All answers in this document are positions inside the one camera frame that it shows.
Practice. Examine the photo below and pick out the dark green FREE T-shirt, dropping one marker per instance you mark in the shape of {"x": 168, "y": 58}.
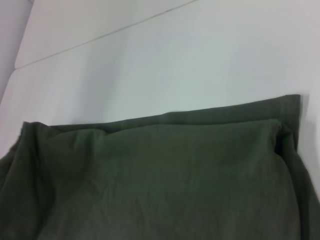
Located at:
{"x": 162, "y": 175}

